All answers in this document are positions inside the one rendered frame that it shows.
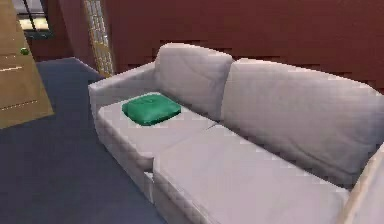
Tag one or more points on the light wooden door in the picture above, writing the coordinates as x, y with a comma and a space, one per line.
16, 83

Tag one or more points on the green round door knob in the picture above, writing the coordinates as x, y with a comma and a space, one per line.
24, 51

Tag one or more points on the dark framed window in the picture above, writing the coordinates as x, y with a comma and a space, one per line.
32, 20

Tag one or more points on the green cushion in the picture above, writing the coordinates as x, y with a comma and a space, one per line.
150, 108

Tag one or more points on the pale grey sofa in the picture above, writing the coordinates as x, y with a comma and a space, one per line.
253, 160

